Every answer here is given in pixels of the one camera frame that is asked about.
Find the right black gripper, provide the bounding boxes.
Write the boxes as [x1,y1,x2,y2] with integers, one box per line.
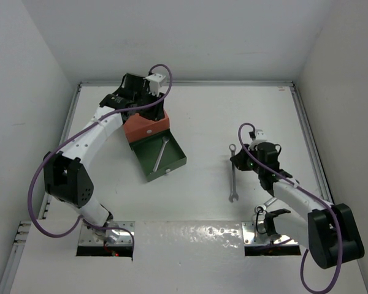
[231,143,264,175]

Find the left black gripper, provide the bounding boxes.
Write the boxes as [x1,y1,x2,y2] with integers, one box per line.
[132,87,163,121]

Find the silver open-end wrench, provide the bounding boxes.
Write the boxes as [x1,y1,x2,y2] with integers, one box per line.
[229,144,239,203]

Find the orange drawer cabinet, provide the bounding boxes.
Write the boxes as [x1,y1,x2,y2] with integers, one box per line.
[123,112,170,143]

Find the green bottom drawer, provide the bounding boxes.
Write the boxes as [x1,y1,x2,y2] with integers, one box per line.
[129,129,187,182]

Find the silver ratchet wrench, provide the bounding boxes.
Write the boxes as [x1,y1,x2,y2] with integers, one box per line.
[254,197,277,214]

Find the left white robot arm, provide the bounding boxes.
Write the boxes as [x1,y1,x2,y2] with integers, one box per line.
[42,72,170,244]

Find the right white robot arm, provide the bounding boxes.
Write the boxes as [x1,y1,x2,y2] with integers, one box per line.
[230,142,365,269]

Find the white front cover board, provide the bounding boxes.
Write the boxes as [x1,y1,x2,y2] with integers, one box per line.
[9,217,368,294]

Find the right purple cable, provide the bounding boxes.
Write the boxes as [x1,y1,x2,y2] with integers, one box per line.
[237,122,344,293]

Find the purple cable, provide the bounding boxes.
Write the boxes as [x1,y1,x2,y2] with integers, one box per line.
[237,122,344,293]
[28,63,173,255]

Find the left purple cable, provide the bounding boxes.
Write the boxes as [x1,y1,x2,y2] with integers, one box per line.
[28,63,173,255]

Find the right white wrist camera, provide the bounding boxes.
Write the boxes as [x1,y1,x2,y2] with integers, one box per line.
[249,129,267,146]

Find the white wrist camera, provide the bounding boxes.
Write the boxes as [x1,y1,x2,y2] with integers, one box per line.
[145,73,166,96]
[249,129,267,146]

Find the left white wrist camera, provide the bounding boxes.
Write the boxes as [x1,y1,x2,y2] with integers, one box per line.
[145,73,166,96]

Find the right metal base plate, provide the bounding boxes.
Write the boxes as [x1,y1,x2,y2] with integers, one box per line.
[242,221,299,247]

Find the metal base plate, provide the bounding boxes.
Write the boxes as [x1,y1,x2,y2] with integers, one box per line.
[242,221,299,247]
[78,223,134,246]

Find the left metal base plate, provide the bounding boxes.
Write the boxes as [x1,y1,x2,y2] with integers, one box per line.
[78,223,134,246]

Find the aluminium table frame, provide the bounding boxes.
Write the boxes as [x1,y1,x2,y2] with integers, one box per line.
[0,80,356,294]

